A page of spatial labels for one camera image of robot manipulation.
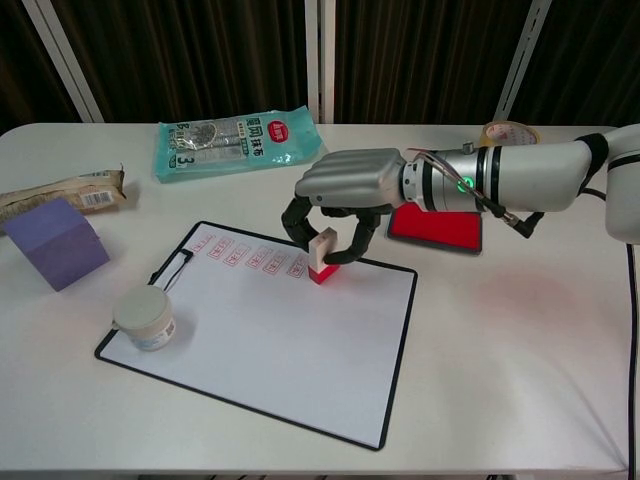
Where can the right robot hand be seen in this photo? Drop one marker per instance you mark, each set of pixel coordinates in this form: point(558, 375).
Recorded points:
point(355, 175)

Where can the red and white stamp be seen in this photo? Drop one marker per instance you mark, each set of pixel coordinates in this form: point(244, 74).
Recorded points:
point(322, 270)

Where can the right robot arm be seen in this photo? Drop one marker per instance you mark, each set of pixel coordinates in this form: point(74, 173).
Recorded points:
point(530, 175)

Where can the red ink pad case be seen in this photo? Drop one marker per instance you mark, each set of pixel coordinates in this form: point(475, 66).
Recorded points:
point(435, 230)

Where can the teal cloth package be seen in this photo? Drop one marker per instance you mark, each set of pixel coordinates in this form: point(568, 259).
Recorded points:
point(240, 145)

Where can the dark pleated curtain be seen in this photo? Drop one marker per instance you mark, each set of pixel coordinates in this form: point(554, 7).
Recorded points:
point(590, 55)
point(425, 55)
point(190, 55)
point(25, 75)

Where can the yellow tape roll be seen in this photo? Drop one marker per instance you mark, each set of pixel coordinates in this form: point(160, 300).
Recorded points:
point(505, 132)

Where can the black-rimmed clipboard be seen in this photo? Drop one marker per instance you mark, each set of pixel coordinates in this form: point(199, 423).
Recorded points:
point(187, 257)

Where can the white paper sheet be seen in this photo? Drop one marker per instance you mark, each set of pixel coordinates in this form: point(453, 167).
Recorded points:
point(275, 350)

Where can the small white jar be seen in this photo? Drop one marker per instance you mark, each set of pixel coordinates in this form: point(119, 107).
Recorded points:
point(142, 315)

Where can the brown snack wrapper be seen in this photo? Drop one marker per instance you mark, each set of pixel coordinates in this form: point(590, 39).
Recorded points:
point(90, 192)

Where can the purple box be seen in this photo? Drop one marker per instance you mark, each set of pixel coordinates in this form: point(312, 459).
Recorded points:
point(55, 245)

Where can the white frame post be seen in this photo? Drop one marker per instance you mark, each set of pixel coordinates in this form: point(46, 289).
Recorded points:
point(524, 60)
point(64, 60)
point(320, 60)

